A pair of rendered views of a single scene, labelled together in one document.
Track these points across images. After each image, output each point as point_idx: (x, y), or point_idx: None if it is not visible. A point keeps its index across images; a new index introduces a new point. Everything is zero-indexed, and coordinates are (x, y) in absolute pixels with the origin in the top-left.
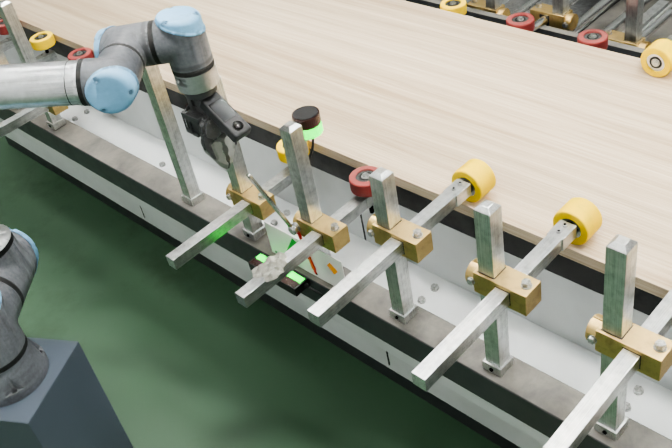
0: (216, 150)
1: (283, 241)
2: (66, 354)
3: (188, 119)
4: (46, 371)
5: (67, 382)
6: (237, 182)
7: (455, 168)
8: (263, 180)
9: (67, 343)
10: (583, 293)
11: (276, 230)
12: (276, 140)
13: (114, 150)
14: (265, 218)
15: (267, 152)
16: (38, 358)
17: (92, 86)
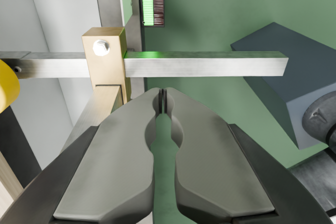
0: (224, 154)
1: None
2: (301, 99)
3: None
4: (323, 97)
5: (307, 83)
6: (116, 99)
7: None
8: (63, 121)
9: (290, 107)
10: None
11: None
12: (6, 136)
13: (138, 222)
14: (119, 27)
15: (34, 135)
16: (329, 107)
17: None
